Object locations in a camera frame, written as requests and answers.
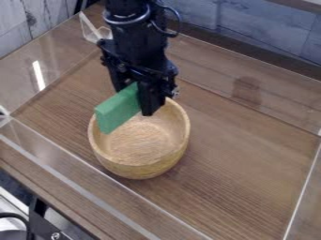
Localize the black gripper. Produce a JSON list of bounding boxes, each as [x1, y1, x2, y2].
[[97, 22, 179, 116]]

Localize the green rectangular stick block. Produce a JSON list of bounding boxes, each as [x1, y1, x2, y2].
[[94, 83, 141, 134]]

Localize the round wooden bowl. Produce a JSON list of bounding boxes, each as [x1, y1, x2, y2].
[[89, 98, 192, 180]]

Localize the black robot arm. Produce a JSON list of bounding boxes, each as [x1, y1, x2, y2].
[[97, 0, 181, 116]]

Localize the clear acrylic corner bracket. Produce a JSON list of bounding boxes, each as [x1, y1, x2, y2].
[[80, 12, 113, 44]]

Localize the clear acrylic enclosure walls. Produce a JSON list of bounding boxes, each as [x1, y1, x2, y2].
[[0, 20, 321, 240]]

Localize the black table frame bracket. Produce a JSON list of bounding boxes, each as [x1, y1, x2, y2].
[[30, 198, 73, 240]]

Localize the black cable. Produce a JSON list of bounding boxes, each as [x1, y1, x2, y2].
[[0, 212, 35, 233]]

